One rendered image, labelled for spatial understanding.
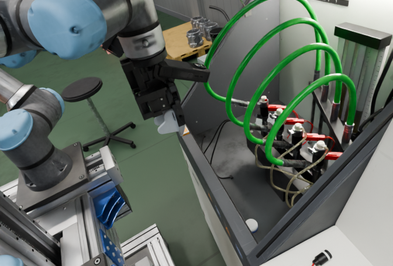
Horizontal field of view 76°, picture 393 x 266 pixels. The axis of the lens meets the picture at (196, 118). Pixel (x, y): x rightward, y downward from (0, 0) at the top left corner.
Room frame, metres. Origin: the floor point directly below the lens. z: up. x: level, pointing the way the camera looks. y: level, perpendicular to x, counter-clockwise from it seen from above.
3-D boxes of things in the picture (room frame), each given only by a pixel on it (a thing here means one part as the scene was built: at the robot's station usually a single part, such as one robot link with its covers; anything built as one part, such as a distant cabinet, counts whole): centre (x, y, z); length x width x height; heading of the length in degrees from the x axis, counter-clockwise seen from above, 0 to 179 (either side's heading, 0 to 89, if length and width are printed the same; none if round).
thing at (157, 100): (0.44, 0.06, 1.38); 0.09 x 0.08 x 0.12; 102
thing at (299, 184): (0.51, -0.25, 0.91); 0.34 x 0.10 x 0.15; 12
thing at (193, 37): (4.15, -0.13, 0.19); 1.37 x 0.94 x 0.38; 19
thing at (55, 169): (0.65, 0.53, 1.09); 0.15 x 0.15 x 0.10
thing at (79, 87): (2.07, 0.91, 0.35); 0.58 x 0.56 x 0.70; 111
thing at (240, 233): (0.58, 0.01, 0.87); 0.62 x 0.04 x 0.16; 12
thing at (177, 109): (0.43, 0.04, 1.32); 0.05 x 0.02 x 0.09; 12
